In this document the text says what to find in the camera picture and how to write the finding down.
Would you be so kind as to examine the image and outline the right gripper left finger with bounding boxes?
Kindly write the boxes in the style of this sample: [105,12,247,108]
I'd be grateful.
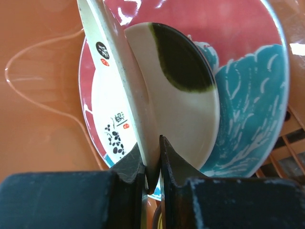
[0,146,147,229]

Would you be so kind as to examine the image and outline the yellow patterned plate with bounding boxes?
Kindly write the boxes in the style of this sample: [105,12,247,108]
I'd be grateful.
[152,204,163,229]

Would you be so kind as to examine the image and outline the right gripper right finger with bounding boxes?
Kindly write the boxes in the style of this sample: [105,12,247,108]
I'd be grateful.
[160,136,305,229]

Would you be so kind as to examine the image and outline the red and teal plate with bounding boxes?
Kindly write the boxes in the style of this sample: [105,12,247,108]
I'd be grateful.
[79,0,289,177]

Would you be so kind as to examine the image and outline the orange plastic dish bin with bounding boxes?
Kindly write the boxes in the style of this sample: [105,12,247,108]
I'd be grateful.
[0,0,305,229]

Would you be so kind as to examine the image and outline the cream plate black mark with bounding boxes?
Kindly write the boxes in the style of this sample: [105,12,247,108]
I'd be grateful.
[123,22,221,170]

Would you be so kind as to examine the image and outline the cream plate small motifs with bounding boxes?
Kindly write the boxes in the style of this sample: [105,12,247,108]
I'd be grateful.
[77,0,160,194]

